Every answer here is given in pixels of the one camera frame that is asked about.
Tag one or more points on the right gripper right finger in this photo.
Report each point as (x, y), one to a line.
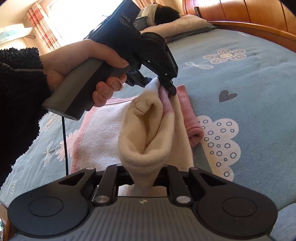
(176, 189)

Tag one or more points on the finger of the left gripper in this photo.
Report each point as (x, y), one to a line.
(167, 83)
(135, 77)

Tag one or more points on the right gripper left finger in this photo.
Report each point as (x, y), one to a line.
(107, 190)

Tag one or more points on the pink and white knit sweater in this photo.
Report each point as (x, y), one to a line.
(142, 133)

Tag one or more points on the person left hand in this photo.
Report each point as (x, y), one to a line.
(60, 62)

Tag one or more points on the blue pillow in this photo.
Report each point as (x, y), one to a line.
(140, 23)

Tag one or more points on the person lying on bed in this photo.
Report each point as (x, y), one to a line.
(158, 14)

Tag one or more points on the pink floral folded quilt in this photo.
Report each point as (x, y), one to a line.
(185, 26)

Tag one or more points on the blue floral bed sheet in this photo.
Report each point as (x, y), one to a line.
(242, 91)

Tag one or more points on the red striped curtain left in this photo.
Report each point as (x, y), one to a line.
(41, 24)

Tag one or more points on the white air conditioner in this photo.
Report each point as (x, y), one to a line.
(13, 32)

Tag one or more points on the orange wooden headboard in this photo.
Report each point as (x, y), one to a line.
(270, 20)

